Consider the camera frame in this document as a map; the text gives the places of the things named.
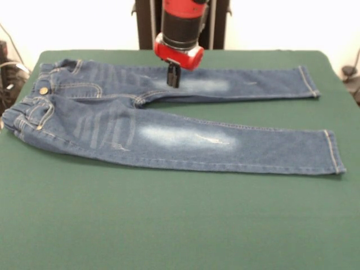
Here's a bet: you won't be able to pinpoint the dark green table cloth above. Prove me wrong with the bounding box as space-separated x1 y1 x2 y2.
0 49 360 270

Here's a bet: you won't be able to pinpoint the blue denim jeans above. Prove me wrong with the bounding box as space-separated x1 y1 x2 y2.
2 58 347 177

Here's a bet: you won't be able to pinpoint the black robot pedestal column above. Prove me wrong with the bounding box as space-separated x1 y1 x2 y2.
130 0 233 51

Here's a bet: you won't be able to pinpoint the black round stand base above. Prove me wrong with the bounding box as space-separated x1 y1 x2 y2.
341 47 360 106

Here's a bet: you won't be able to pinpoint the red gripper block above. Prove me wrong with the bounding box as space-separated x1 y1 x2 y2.
153 32 205 89

